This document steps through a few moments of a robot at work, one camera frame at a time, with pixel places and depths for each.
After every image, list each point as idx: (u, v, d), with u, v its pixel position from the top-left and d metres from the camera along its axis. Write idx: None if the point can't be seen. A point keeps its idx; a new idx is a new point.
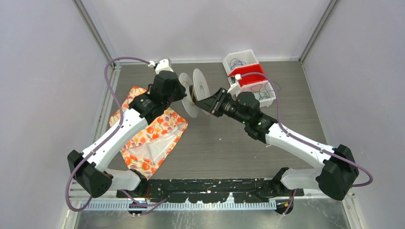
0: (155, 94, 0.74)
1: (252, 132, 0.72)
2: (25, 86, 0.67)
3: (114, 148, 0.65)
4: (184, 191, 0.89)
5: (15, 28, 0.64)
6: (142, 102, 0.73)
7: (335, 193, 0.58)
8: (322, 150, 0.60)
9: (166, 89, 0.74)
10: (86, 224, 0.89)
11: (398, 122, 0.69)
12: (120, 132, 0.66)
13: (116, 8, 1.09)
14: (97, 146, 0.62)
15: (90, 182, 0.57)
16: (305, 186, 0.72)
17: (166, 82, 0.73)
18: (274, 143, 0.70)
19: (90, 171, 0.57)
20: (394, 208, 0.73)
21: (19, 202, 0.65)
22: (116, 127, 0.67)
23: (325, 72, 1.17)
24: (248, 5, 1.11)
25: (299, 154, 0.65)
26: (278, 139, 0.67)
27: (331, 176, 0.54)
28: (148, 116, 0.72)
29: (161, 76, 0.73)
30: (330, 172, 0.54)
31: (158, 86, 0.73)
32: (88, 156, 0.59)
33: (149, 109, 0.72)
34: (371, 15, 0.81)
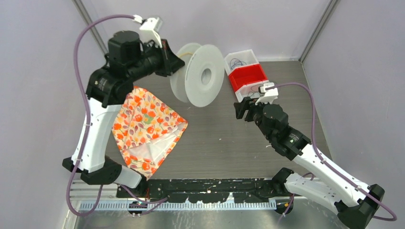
0: (115, 65, 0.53)
1: (281, 148, 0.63)
2: (25, 85, 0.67)
3: (99, 147, 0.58)
4: (184, 191, 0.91)
5: (15, 28, 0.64)
6: (98, 83, 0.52)
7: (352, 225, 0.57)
8: (358, 188, 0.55)
9: (127, 56, 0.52)
10: (86, 224, 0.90)
11: (398, 121, 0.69)
12: (92, 132, 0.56)
13: (116, 7, 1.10)
14: (79, 151, 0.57)
15: (94, 180, 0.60)
16: (313, 200, 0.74)
17: (125, 48, 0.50)
18: (303, 164, 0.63)
19: (86, 174, 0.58)
20: (395, 208, 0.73)
21: (20, 202, 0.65)
22: (86, 127, 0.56)
23: (325, 73, 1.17)
24: (248, 5, 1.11)
25: (329, 182, 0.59)
26: (310, 164, 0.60)
27: (361, 215, 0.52)
28: (113, 98, 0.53)
29: (114, 39, 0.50)
30: (362, 213, 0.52)
31: (115, 54, 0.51)
32: (77, 164, 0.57)
33: (112, 89, 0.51)
34: (371, 15, 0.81)
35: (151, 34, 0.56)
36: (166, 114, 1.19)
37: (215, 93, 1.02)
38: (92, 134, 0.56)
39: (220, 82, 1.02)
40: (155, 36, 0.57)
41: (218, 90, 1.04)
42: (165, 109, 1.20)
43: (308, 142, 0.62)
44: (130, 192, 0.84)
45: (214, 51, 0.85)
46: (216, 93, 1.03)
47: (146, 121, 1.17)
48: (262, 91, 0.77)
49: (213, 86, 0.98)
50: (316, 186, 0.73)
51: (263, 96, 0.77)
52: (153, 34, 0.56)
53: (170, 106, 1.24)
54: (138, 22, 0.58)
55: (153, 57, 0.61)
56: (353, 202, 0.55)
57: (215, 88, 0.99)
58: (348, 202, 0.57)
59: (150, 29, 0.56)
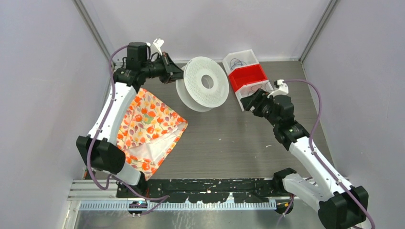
0: (132, 64, 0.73)
1: (279, 135, 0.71)
2: (25, 86, 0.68)
3: (117, 121, 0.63)
4: (184, 191, 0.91)
5: (15, 29, 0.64)
6: (123, 74, 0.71)
7: (329, 223, 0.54)
8: (339, 182, 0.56)
9: (142, 56, 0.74)
10: (86, 224, 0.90)
11: (398, 121, 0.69)
12: (115, 107, 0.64)
13: (116, 7, 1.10)
14: (101, 123, 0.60)
15: (111, 156, 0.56)
16: (304, 200, 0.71)
17: (140, 49, 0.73)
18: (296, 155, 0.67)
19: (105, 145, 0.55)
20: (394, 208, 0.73)
21: (20, 201, 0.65)
22: (110, 101, 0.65)
23: (325, 72, 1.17)
24: (248, 5, 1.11)
25: (314, 174, 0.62)
26: (300, 150, 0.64)
27: (335, 209, 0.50)
28: (134, 85, 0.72)
29: (133, 44, 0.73)
30: (335, 205, 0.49)
31: (133, 55, 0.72)
32: (96, 134, 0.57)
33: (134, 78, 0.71)
34: (371, 15, 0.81)
35: (155, 46, 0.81)
36: (166, 114, 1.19)
37: (218, 101, 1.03)
38: (114, 108, 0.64)
39: (223, 93, 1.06)
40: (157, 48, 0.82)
41: (223, 100, 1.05)
42: (165, 109, 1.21)
43: (306, 135, 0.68)
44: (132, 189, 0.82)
45: (210, 64, 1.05)
46: (220, 101, 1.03)
47: (146, 121, 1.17)
48: (279, 84, 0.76)
49: (215, 92, 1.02)
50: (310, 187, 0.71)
51: (277, 89, 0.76)
52: (157, 46, 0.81)
53: (170, 106, 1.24)
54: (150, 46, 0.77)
55: (157, 65, 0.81)
56: (329, 192, 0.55)
57: (217, 95, 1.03)
58: (327, 195, 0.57)
59: (154, 43, 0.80)
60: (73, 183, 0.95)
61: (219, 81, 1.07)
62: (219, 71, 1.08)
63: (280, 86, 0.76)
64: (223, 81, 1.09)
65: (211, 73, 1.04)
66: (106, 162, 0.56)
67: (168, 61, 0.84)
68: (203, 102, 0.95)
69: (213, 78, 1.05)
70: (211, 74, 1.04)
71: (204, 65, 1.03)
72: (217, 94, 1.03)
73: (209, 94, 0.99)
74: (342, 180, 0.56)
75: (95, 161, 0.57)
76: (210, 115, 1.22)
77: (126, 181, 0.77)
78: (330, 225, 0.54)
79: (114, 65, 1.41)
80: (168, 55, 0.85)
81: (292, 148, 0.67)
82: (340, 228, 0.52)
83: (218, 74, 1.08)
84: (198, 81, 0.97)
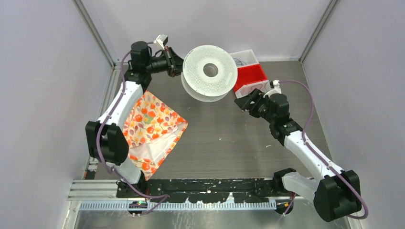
0: (138, 66, 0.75)
1: (274, 131, 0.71)
2: (25, 86, 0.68)
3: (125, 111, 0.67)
4: (184, 191, 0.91)
5: (15, 29, 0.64)
6: (132, 76, 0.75)
7: (323, 213, 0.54)
8: (329, 166, 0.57)
9: (145, 57, 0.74)
10: (86, 224, 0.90)
11: (398, 122, 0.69)
12: (124, 99, 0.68)
13: (116, 8, 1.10)
14: (111, 110, 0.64)
15: (117, 142, 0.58)
16: (303, 195, 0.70)
17: (143, 53, 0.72)
18: (291, 147, 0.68)
19: (113, 130, 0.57)
20: (394, 208, 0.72)
21: (20, 201, 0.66)
22: (120, 94, 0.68)
23: (325, 72, 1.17)
24: (248, 5, 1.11)
25: (307, 163, 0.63)
26: (293, 142, 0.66)
27: (326, 192, 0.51)
28: (142, 86, 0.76)
29: (134, 48, 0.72)
30: (326, 187, 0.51)
31: (136, 58, 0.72)
32: (105, 119, 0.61)
33: (142, 80, 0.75)
34: (371, 15, 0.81)
35: (159, 43, 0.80)
36: (166, 114, 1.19)
37: (224, 89, 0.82)
38: (124, 100, 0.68)
39: (231, 80, 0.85)
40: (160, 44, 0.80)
41: (231, 87, 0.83)
42: (165, 109, 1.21)
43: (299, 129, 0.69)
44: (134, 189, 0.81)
45: (215, 50, 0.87)
46: (226, 89, 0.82)
47: (146, 121, 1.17)
48: (274, 84, 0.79)
49: (219, 78, 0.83)
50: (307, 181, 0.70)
51: (272, 89, 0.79)
52: (161, 44, 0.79)
53: (170, 106, 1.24)
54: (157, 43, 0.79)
55: (160, 60, 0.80)
56: (320, 177, 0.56)
57: (222, 82, 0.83)
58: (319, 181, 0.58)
59: (157, 40, 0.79)
60: (72, 183, 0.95)
61: (227, 66, 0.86)
62: (227, 56, 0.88)
63: (276, 86, 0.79)
64: (231, 67, 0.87)
65: (216, 58, 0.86)
66: (111, 149, 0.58)
67: (170, 56, 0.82)
68: (204, 91, 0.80)
69: (218, 64, 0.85)
70: (215, 61, 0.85)
71: (207, 52, 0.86)
72: (222, 81, 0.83)
73: (212, 82, 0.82)
74: (333, 164, 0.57)
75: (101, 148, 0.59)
76: (210, 115, 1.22)
77: (127, 178, 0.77)
78: (324, 213, 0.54)
79: (114, 65, 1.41)
80: (171, 50, 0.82)
81: (287, 140, 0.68)
82: (334, 214, 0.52)
83: (226, 59, 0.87)
84: (200, 69, 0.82)
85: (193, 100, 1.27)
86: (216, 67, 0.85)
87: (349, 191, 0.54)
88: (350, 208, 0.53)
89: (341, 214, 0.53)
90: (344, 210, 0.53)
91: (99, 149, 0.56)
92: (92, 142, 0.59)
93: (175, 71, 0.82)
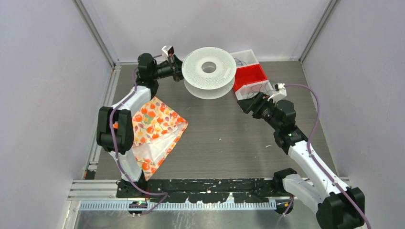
0: (145, 77, 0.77)
1: (279, 139, 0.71)
2: (26, 86, 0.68)
3: (133, 107, 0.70)
4: (184, 191, 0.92)
5: (15, 29, 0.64)
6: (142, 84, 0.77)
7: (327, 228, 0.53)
8: (335, 182, 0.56)
9: (152, 67, 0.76)
10: (86, 224, 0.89)
11: (398, 122, 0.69)
12: (136, 95, 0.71)
13: (116, 7, 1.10)
14: (123, 100, 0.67)
15: (128, 127, 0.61)
16: (303, 201, 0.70)
17: (149, 66, 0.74)
18: (295, 158, 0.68)
19: (125, 114, 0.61)
20: (393, 208, 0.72)
21: (20, 202, 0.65)
22: (132, 92, 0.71)
23: (325, 73, 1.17)
24: (248, 5, 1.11)
25: (312, 176, 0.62)
26: (299, 154, 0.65)
27: (331, 208, 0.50)
28: (151, 94, 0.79)
29: (141, 61, 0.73)
30: (331, 205, 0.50)
31: (143, 71, 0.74)
32: (119, 106, 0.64)
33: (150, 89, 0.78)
34: (371, 15, 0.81)
35: (164, 53, 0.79)
36: (166, 114, 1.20)
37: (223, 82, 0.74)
38: (135, 97, 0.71)
39: (231, 73, 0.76)
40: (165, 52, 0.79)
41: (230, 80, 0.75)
42: (165, 109, 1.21)
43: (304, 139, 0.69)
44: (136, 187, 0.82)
45: (213, 49, 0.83)
46: (225, 81, 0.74)
47: (146, 121, 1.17)
48: (280, 87, 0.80)
49: (218, 73, 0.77)
50: (308, 186, 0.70)
51: (278, 93, 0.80)
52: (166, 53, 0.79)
53: (170, 106, 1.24)
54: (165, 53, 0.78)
55: (165, 67, 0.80)
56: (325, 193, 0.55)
57: (219, 77, 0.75)
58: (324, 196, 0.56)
59: (163, 50, 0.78)
60: (73, 183, 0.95)
61: (225, 61, 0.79)
62: (225, 52, 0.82)
63: (281, 89, 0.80)
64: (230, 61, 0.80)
65: (213, 56, 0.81)
66: (121, 133, 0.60)
67: (174, 61, 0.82)
68: (200, 86, 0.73)
69: (216, 60, 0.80)
70: (213, 57, 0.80)
71: (205, 51, 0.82)
72: (220, 76, 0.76)
73: (210, 77, 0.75)
74: (338, 180, 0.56)
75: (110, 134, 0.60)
76: (210, 115, 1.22)
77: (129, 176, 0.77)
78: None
79: (114, 65, 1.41)
80: (175, 55, 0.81)
81: (292, 150, 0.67)
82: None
83: (224, 55, 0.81)
84: (198, 67, 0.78)
85: (192, 100, 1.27)
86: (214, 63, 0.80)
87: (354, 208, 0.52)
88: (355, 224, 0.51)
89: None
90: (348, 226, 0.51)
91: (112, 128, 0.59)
92: (101, 126, 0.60)
93: (180, 74, 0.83)
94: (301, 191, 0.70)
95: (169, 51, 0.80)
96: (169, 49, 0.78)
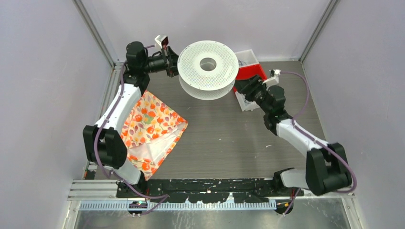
0: (134, 68, 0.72)
1: (267, 123, 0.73)
2: (26, 87, 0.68)
3: (122, 114, 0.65)
4: (184, 191, 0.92)
5: (15, 28, 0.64)
6: (130, 78, 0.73)
7: (315, 188, 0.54)
8: (315, 140, 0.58)
9: (141, 60, 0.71)
10: (86, 224, 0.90)
11: (398, 122, 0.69)
12: (123, 101, 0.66)
13: (116, 7, 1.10)
14: (109, 113, 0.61)
15: (116, 146, 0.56)
16: (300, 185, 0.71)
17: (139, 55, 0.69)
18: (282, 133, 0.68)
19: (111, 133, 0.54)
20: (393, 208, 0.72)
21: (20, 202, 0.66)
22: (118, 97, 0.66)
23: (325, 72, 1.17)
24: (248, 5, 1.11)
25: (297, 144, 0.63)
26: (284, 128, 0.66)
27: (313, 162, 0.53)
28: (141, 88, 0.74)
29: (130, 51, 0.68)
30: (313, 157, 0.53)
31: (133, 62, 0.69)
32: (103, 123, 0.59)
33: (140, 82, 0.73)
34: (372, 15, 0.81)
35: (157, 43, 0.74)
36: (166, 114, 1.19)
37: (223, 83, 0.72)
38: (122, 103, 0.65)
39: (232, 73, 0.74)
40: (159, 43, 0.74)
41: (230, 80, 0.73)
42: (165, 109, 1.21)
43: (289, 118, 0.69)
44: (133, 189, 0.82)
45: (215, 46, 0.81)
46: (225, 82, 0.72)
47: (146, 121, 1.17)
48: (275, 73, 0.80)
49: (218, 72, 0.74)
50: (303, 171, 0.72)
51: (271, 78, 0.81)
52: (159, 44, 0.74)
53: (170, 106, 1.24)
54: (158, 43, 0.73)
55: (158, 60, 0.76)
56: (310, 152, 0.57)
57: (220, 75, 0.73)
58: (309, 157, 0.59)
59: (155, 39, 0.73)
60: (73, 182, 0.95)
61: (227, 60, 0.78)
62: (228, 51, 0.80)
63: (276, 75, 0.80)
64: (232, 60, 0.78)
65: (215, 53, 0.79)
66: (110, 154, 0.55)
67: (168, 54, 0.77)
68: (198, 85, 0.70)
69: (218, 57, 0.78)
70: (214, 55, 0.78)
71: (206, 47, 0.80)
72: (220, 75, 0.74)
73: (209, 76, 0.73)
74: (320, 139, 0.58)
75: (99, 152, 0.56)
76: (210, 115, 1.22)
77: (127, 180, 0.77)
78: (315, 187, 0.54)
79: (114, 65, 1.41)
80: (169, 47, 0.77)
81: (279, 128, 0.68)
82: (325, 187, 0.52)
83: (225, 54, 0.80)
84: (196, 64, 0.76)
85: (192, 100, 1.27)
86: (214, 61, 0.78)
87: (338, 163, 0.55)
88: (341, 179, 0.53)
89: (332, 189, 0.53)
90: (334, 180, 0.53)
91: (97, 153, 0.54)
92: (90, 148, 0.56)
93: (174, 70, 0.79)
94: (296, 175, 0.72)
95: (163, 42, 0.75)
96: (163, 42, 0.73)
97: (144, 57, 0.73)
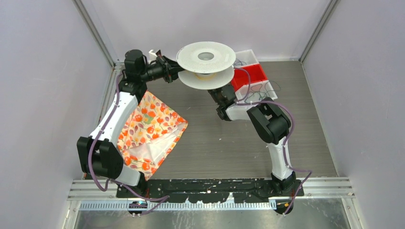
0: (133, 76, 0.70)
1: (220, 113, 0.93)
2: (26, 86, 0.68)
3: (118, 125, 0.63)
4: (184, 191, 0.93)
5: (15, 26, 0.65)
6: (126, 86, 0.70)
7: (266, 137, 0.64)
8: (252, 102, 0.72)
9: (140, 67, 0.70)
10: (86, 224, 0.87)
11: (398, 120, 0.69)
12: (118, 110, 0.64)
13: (117, 6, 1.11)
14: (103, 125, 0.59)
15: (111, 158, 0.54)
16: (281, 158, 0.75)
17: (137, 62, 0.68)
18: (231, 114, 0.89)
19: (107, 146, 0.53)
20: (394, 207, 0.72)
21: (20, 201, 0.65)
22: (113, 106, 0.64)
23: (324, 72, 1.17)
24: (248, 5, 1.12)
25: None
26: (231, 108, 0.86)
27: (253, 117, 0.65)
28: (137, 97, 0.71)
29: (128, 57, 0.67)
30: (251, 113, 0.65)
31: (131, 68, 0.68)
32: (98, 135, 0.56)
33: (137, 90, 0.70)
34: (371, 15, 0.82)
35: (153, 55, 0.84)
36: (166, 114, 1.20)
37: (225, 65, 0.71)
38: (117, 112, 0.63)
39: (231, 57, 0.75)
40: (154, 56, 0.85)
41: (232, 62, 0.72)
42: (165, 109, 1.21)
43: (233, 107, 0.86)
44: (133, 192, 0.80)
45: (208, 43, 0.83)
46: (227, 64, 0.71)
47: (146, 121, 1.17)
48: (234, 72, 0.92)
49: (218, 59, 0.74)
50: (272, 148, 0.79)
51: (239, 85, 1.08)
52: (154, 55, 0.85)
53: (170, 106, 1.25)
54: (153, 55, 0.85)
55: (155, 67, 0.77)
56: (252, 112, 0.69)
57: (220, 61, 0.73)
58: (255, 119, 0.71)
59: (151, 53, 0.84)
60: (73, 183, 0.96)
61: (222, 50, 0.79)
62: (220, 45, 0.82)
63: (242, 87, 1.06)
64: (227, 50, 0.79)
65: (208, 47, 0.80)
66: (105, 166, 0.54)
67: (164, 60, 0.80)
68: (204, 70, 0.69)
69: (213, 51, 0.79)
70: (209, 49, 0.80)
71: (199, 46, 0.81)
72: (221, 60, 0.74)
73: (210, 63, 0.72)
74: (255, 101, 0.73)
75: (92, 165, 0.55)
76: (209, 116, 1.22)
77: (127, 182, 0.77)
78: (267, 138, 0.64)
79: (114, 65, 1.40)
80: (164, 56, 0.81)
81: (229, 112, 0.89)
82: (271, 131, 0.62)
83: (219, 47, 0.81)
84: (195, 58, 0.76)
85: (192, 101, 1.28)
86: (211, 54, 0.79)
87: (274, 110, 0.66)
88: (282, 122, 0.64)
89: (279, 131, 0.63)
90: (277, 124, 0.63)
91: (91, 166, 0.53)
92: (84, 160, 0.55)
93: (172, 72, 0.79)
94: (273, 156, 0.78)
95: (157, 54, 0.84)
96: (156, 53, 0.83)
97: (143, 65, 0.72)
